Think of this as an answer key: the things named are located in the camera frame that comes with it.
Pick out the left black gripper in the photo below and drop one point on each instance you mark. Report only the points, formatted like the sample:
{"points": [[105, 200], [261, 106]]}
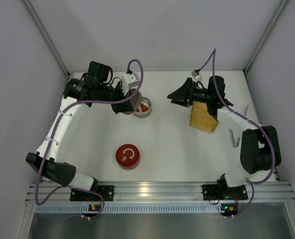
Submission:
{"points": [[122, 105]]}

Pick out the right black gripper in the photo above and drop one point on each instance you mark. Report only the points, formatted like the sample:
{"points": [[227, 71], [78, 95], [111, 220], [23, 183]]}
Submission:
{"points": [[190, 92]]}

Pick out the beige round lid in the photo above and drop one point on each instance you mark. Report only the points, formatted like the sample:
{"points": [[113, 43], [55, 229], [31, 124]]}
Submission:
{"points": [[136, 99]]}

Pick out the red round lid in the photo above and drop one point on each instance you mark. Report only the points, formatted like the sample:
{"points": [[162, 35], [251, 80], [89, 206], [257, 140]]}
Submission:
{"points": [[127, 153]]}

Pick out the metal serving tongs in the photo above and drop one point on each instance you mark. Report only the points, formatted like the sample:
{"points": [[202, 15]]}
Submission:
{"points": [[236, 140]]}

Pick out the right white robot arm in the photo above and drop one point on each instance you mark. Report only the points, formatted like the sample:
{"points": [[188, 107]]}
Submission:
{"points": [[259, 149]]}

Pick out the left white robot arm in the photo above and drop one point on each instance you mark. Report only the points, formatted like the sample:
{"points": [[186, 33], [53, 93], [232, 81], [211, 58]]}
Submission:
{"points": [[96, 86]]}

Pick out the bamboo woven tray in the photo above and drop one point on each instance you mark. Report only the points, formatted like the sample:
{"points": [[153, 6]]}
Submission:
{"points": [[201, 119]]}

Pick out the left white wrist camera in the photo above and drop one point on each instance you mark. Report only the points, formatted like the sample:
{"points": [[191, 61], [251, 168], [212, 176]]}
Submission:
{"points": [[129, 81]]}

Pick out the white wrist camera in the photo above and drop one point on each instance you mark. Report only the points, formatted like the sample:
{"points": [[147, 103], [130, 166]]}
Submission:
{"points": [[129, 81], [196, 75]]}

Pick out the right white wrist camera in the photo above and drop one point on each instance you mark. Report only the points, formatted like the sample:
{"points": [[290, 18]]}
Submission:
{"points": [[196, 75]]}

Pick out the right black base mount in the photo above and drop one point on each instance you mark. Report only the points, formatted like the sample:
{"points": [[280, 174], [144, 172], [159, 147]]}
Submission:
{"points": [[214, 192]]}

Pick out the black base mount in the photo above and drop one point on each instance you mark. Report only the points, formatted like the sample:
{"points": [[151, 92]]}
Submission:
{"points": [[214, 192], [106, 191]]}

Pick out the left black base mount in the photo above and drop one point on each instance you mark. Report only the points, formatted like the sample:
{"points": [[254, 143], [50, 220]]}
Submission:
{"points": [[106, 191]]}

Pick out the aluminium mounting rail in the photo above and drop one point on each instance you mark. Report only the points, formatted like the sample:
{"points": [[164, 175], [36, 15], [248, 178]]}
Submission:
{"points": [[191, 192]]}

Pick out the slotted cable duct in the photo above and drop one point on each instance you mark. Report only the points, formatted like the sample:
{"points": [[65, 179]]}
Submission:
{"points": [[132, 208]]}

